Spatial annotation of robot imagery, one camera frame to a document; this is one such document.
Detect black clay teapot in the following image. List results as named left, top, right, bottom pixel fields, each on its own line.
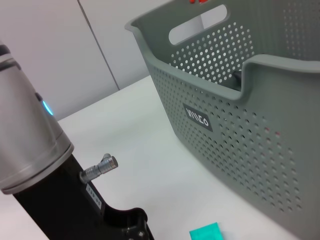
left=232, top=70, right=245, bottom=88

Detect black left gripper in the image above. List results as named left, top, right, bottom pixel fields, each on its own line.
left=11, top=153, right=155, bottom=240

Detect grey-green perforated storage bin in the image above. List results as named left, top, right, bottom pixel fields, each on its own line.
left=124, top=0, right=320, bottom=238

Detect teal square building brick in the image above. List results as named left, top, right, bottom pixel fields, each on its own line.
left=189, top=221, right=224, bottom=240

